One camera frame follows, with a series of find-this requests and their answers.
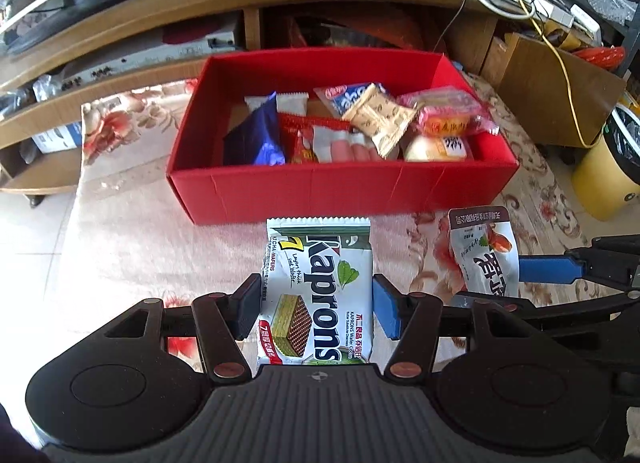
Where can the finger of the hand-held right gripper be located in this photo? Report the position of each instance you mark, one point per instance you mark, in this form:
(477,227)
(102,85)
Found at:
(545,269)
(575,310)

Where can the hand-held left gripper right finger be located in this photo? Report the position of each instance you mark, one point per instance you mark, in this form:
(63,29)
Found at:
(387,305)

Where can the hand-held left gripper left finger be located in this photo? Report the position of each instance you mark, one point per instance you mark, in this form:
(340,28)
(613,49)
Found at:
(246,305)

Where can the white peanut packet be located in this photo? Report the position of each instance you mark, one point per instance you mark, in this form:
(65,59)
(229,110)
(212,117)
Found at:
(480,253)

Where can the green white wafer packet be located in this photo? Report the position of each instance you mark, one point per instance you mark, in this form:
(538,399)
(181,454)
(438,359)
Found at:
(320,293)

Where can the red cardboard box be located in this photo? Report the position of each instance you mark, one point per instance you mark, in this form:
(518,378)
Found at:
(300,193)

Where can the clear steamed cake packet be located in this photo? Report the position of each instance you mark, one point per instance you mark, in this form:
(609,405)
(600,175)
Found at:
(435,149)

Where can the clear sausage packet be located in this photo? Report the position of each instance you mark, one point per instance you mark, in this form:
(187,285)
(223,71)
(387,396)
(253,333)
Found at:
(340,148)

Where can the dark blue snack packet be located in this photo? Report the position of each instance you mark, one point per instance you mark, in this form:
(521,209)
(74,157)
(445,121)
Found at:
(255,138)

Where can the pink cake packet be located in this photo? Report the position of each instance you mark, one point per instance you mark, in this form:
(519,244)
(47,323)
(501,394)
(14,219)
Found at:
(445,118)

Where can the red snack packet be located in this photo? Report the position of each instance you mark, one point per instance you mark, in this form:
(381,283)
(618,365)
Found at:
(295,130)

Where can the tan cracker packet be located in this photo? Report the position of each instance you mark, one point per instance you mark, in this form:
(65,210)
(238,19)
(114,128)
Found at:
(380,120)

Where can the blue label spicy strip packet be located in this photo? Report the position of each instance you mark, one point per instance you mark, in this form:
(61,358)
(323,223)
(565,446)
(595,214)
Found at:
(340,99)

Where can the yellow trash bin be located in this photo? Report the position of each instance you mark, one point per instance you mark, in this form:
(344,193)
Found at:
(600,178)

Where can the floral tablecloth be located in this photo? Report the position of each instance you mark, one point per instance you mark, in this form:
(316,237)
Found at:
(125,223)

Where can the black bin liner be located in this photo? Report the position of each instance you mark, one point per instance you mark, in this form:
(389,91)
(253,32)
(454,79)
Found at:
(622,138)

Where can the brown cardboard box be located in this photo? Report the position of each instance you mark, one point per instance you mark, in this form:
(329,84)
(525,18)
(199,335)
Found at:
(540,88)

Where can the red plastic bag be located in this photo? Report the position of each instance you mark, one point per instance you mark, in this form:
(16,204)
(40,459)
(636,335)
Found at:
(600,57)

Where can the white blue carton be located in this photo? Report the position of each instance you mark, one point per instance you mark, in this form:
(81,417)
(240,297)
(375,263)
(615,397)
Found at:
(57,138)

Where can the silver media player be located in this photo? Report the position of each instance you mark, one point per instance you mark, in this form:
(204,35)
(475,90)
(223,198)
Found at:
(150,55)

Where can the red orange bag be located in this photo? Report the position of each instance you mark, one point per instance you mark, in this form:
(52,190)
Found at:
(385,30)

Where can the clear plastic bag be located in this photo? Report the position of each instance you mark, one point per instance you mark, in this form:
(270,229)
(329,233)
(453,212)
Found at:
(50,88)

